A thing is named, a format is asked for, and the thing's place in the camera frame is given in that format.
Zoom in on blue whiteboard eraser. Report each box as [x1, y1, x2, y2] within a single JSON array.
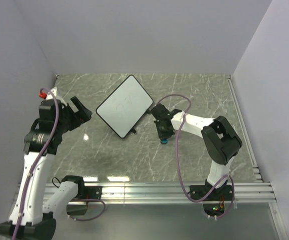
[[160, 139, 168, 144]]

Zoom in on aluminium right side rail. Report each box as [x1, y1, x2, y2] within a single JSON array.
[[225, 74, 264, 183]]

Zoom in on black framed whiteboard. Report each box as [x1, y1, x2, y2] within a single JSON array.
[[96, 74, 154, 139]]

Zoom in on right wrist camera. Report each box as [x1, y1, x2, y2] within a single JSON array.
[[150, 103, 170, 120]]

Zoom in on aluminium table edge rail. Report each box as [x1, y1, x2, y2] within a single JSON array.
[[11, 181, 277, 205]]

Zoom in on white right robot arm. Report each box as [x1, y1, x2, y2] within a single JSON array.
[[151, 103, 243, 200]]

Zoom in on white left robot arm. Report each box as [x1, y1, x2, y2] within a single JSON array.
[[0, 96, 92, 240]]

